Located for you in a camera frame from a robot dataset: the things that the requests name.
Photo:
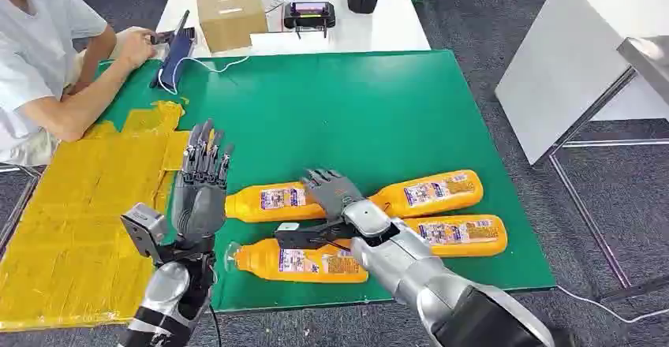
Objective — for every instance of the person's right hand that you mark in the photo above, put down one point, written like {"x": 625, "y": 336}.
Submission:
{"x": 136, "y": 47}

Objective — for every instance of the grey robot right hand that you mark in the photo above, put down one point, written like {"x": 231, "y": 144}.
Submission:
{"x": 334, "y": 193}

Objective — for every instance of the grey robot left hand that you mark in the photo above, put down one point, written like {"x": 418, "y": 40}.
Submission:
{"x": 198, "y": 203}

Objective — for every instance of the orange drink bottle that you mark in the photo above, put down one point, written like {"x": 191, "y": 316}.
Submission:
{"x": 251, "y": 203}
{"x": 428, "y": 193}
{"x": 303, "y": 266}
{"x": 470, "y": 235}

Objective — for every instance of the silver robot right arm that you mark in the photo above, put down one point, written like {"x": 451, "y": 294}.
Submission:
{"x": 407, "y": 266}

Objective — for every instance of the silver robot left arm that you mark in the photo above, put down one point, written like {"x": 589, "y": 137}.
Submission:
{"x": 167, "y": 292}

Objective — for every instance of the green table mat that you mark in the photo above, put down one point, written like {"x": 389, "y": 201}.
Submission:
{"x": 340, "y": 114}

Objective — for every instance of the brown cardboard box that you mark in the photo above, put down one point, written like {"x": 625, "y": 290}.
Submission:
{"x": 232, "y": 15}

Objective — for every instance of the person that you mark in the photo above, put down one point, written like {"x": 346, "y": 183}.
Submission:
{"x": 31, "y": 47}

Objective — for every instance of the yellow plastic sheet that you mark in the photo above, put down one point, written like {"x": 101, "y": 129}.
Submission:
{"x": 78, "y": 203}

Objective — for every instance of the white rectangular table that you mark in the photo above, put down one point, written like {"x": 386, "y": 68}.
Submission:
{"x": 376, "y": 31}

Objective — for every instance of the black controller with screen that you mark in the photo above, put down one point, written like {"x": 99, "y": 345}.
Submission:
{"x": 309, "y": 16}

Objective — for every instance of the white slanted table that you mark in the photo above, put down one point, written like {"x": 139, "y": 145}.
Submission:
{"x": 564, "y": 62}

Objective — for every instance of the steel bench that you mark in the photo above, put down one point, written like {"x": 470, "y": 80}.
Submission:
{"x": 650, "y": 62}

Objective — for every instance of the metal table frame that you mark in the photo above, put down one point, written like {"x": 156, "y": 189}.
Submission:
{"x": 637, "y": 288}

